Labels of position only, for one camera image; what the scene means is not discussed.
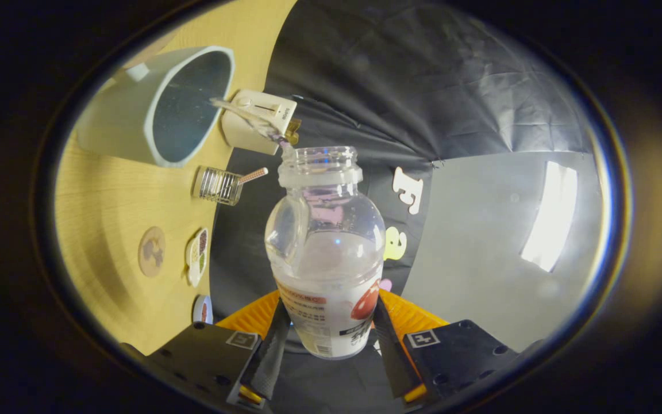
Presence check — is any clear plastic juice bottle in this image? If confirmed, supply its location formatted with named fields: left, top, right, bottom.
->
left=264, top=146, right=387, bottom=360

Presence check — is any round wooden coaster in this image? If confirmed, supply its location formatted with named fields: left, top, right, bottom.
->
left=138, top=226, right=166, bottom=278

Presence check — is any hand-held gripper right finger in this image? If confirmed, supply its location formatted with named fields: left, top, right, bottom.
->
left=372, top=289, right=518, bottom=403

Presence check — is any metal wire basket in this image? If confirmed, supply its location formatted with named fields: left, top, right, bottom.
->
left=193, top=166, right=244, bottom=206

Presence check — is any white divided bean dish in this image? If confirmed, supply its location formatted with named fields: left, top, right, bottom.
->
left=186, top=228, right=209, bottom=287

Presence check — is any ceiling light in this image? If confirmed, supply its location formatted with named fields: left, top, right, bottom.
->
left=521, top=161, right=578, bottom=272

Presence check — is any wooden table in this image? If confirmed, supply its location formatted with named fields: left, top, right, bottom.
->
left=54, top=0, right=297, bottom=356

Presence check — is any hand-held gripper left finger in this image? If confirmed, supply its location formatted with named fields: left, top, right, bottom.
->
left=146, top=290, right=291, bottom=410

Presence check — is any pale green cup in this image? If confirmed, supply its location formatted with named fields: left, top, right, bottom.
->
left=75, top=46, right=235, bottom=168

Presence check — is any light blue plate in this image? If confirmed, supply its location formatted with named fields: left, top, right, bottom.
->
left=192, top=295, right=214, bottom=324

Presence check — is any white toaster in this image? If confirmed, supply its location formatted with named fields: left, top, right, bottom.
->
left=221, top=89, right=298, bottom=156

